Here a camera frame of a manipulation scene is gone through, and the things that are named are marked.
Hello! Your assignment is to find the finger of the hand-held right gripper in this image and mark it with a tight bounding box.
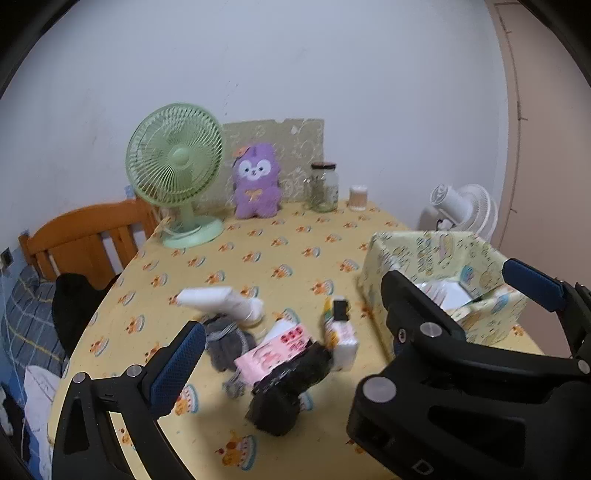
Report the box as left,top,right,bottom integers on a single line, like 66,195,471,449
346,270,591,480
502,257,591,359

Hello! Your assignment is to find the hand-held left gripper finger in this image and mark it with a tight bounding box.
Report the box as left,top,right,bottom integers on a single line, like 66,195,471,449
52,320,207,480

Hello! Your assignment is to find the yellow gift-wrapped box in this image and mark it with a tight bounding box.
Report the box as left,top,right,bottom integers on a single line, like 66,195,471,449
358,229,528,344

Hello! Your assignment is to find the grey knitted cloth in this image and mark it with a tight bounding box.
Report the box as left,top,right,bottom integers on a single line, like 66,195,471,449
203,316,257,398

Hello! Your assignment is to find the white tube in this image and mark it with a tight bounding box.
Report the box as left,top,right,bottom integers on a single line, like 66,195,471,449
178,286,265,326

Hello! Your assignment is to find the pink tissue packet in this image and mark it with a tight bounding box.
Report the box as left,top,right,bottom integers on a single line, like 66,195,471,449
235,320,309,384

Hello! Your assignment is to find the white packet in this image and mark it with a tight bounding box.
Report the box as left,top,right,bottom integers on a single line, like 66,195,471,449
414,278,472,309

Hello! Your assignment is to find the white electric fan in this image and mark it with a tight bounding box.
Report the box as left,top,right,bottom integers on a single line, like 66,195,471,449
418,183,499,243

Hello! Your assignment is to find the black cloth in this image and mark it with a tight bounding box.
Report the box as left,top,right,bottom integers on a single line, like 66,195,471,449
52,273,123,358

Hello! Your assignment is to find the beige door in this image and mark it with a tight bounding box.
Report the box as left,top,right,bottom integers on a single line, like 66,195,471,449
485,0,591,289

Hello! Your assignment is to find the glass jar with black lid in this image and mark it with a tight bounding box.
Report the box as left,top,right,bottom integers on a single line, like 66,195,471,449
308,162,341,213

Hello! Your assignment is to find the yellow printed tablecloth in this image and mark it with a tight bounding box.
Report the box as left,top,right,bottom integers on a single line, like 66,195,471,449
46,199,550,480

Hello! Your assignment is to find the blue plaid bedding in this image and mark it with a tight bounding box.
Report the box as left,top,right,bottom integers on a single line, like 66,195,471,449
0,265,70,384

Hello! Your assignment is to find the crumpled white cloth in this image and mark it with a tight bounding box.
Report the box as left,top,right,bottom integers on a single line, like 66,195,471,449
0,390,14,432

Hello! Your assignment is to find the purple plush toy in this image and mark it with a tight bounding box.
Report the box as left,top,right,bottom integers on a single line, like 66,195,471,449
231,142,283,219

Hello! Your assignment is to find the beige patterned board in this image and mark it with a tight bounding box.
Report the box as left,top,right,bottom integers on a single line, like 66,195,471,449
222,119,325,206

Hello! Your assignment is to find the green desk fan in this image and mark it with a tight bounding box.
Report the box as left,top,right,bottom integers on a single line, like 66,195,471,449
126,102,225,250

